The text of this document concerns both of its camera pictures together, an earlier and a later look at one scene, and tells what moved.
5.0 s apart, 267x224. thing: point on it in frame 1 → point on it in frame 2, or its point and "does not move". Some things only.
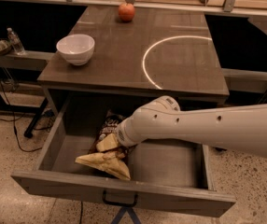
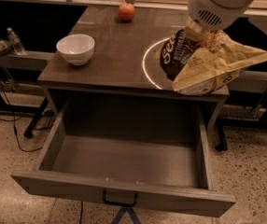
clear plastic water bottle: x=15 y=42 does not move
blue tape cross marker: x=122 y=211 does not move
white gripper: x=123 y=135 → x=215 y=12
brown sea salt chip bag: x=114 y=161 → x=192 y=68
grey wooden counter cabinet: x=139 y=53 does not move
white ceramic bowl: x=77 y=49 does not move
